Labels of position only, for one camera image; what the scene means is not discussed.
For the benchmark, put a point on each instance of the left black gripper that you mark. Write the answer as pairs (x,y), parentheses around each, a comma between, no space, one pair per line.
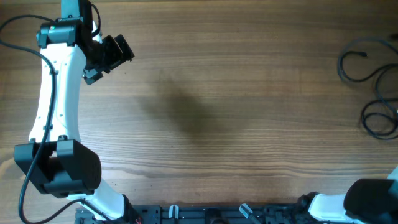
(116,50)

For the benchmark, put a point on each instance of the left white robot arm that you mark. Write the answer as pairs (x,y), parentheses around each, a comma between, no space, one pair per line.
(54,160)

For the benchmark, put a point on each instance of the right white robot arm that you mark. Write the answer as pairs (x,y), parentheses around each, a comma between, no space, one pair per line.
(366,201)

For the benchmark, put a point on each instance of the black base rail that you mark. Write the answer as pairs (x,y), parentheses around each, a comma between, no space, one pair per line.
(268,214)

